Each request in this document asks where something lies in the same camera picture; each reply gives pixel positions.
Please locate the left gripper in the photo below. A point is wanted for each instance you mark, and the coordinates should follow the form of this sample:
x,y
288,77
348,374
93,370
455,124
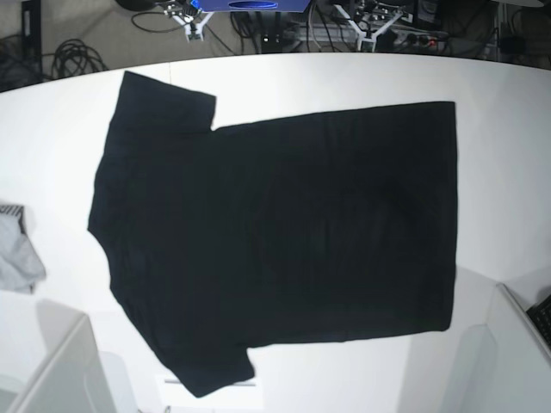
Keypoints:
x,y
378,15

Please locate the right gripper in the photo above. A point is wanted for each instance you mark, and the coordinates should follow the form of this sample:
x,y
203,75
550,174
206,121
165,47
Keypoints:
x,y
187,13

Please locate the black T-shirt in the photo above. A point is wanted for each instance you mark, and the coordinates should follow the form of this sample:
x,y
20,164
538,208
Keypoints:
x,y
325,227

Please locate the blue box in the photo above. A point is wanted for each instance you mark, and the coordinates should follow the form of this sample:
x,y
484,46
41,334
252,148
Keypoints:
x,y
252,5

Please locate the grey folded cloth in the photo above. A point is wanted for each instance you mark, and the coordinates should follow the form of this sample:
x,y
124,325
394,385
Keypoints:
x,y
21,268

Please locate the black keyboard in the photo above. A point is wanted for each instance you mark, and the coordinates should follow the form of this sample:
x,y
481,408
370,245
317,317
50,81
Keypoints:
x,y
540,316

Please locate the white partition panel right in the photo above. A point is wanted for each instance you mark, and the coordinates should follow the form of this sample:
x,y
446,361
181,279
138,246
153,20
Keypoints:
x,y
521,379

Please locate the white partition panel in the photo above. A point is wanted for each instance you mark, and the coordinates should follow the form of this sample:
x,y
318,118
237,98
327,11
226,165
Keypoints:
x,y
52,372
521,379

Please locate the white partition panel left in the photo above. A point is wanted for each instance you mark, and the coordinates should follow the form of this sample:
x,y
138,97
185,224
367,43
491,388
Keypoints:
x,y
52,372

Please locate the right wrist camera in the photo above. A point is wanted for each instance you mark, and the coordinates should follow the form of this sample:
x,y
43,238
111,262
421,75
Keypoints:
x,y
194,33

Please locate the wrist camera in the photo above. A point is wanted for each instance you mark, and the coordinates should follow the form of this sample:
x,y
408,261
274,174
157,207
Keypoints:
x,y
194,33
366,44

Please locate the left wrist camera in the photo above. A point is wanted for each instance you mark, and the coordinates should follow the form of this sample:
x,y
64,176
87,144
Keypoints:
x,y
366,44

